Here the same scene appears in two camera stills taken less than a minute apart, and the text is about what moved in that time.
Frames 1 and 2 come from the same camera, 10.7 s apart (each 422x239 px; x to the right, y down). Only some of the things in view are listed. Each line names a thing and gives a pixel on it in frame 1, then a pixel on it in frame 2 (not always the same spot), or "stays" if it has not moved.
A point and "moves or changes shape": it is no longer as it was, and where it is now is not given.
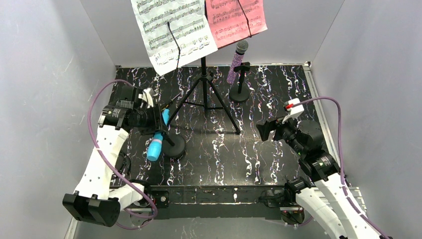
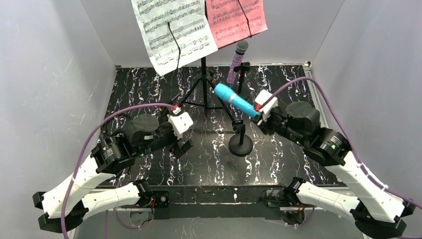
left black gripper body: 157,118 → 176,140
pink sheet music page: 234,21 stays
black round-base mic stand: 173,146 moves or changes shape
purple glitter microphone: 242,46 stays
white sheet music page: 176,32 stays
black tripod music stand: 205,76 stays
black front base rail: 219,201 stays
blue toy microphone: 154,151 moves or changes shape
